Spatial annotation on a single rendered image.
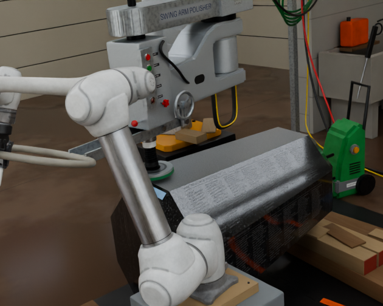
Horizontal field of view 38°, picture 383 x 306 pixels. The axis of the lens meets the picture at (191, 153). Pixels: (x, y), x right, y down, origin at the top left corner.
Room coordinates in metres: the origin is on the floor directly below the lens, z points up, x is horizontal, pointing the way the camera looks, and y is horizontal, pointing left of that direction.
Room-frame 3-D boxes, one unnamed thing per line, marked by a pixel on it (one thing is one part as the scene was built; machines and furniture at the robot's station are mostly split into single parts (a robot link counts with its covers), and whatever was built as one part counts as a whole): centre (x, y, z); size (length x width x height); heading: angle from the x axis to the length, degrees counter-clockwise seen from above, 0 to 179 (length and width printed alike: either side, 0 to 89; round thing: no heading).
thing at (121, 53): (2.76, 0.16, 1.37); 0.36 x 0.22 x 0.45; 139
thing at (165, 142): (3.77, 0.10, 0.76); 0.49 x 0.49 x 0.05; 36
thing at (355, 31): (5.92, -1.85, 1.00); 0.50 x 0.22 x 0.33; 128
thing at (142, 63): (2.58, 0.17, 1.42); 0.08 x 0.03 x 0.28; 139
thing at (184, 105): (2.72, 0.04, 1.25); 0.15 x 0.10 x 0.15; 139
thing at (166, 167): (2.70, 0.21, 0.92); 0.21 x 0.21 x 0.01
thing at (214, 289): (1.75, -0.01, 0.86); 0.22 x 0.18 x 0.06; 139
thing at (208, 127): (3.73, -0.14, 0.80); 0.20 x 0.10 x 0.05; 171
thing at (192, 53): (2.99, -0.06, 1.35); 0.74 x 0.23 x 0.49; 139
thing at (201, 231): (1.72, 0.01, 1.00); 0.18 x 0.16 x 0.22; 150
